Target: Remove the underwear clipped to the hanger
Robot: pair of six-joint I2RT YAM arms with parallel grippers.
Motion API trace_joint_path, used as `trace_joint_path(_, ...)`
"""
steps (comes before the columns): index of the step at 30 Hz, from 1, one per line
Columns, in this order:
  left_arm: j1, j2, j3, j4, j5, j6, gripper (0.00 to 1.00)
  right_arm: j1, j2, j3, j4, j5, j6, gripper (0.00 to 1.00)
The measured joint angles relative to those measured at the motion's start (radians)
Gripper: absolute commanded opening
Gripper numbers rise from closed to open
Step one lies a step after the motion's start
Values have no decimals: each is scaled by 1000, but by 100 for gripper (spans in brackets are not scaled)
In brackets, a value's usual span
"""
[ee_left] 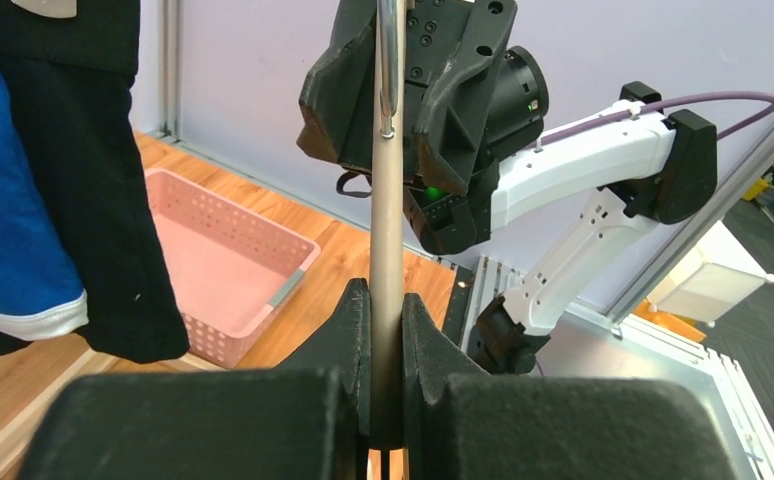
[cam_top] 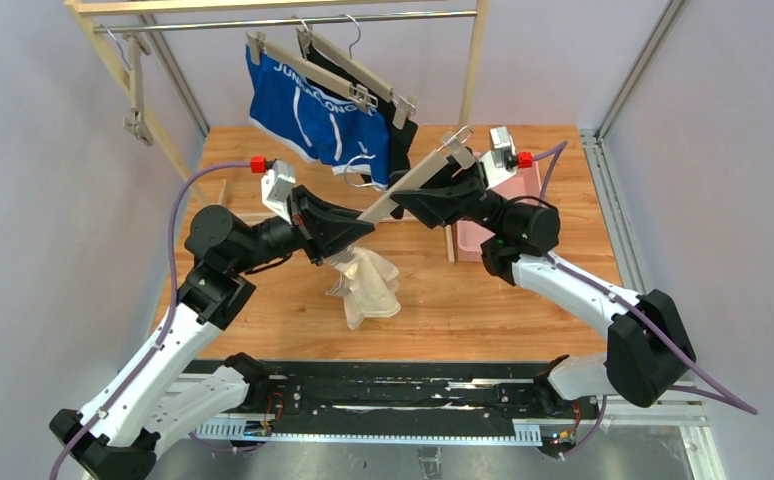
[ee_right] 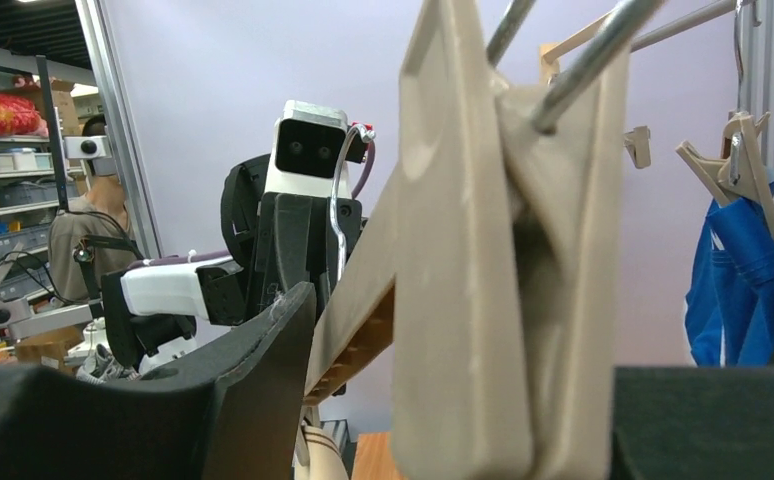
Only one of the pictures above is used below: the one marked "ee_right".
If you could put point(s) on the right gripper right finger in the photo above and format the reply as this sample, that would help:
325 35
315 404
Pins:
693 423

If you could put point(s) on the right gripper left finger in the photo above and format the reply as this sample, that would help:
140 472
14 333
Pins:
228 410

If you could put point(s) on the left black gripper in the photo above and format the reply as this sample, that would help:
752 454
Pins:
295 243

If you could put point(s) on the beige clip hanger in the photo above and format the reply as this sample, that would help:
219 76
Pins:
488 263

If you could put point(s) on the beige underwear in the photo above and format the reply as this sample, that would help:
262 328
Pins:
316 455

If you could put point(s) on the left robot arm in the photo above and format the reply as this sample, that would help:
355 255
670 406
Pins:
156 301

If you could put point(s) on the blue underwear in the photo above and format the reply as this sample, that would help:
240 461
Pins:
729 316

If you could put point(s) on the hanger holding blue underwear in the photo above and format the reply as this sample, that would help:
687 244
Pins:
743 174

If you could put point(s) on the empty hanger on rack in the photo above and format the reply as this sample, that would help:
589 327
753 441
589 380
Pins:
637 144

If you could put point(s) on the person in background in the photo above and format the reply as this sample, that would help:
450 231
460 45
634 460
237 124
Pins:
97 221

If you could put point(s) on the background storage shelf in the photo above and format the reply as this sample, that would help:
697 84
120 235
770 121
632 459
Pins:
40 171

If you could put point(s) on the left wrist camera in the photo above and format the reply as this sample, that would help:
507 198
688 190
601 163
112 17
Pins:
304 155

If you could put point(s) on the aluminium frame post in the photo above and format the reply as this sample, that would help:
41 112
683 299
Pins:
754 40

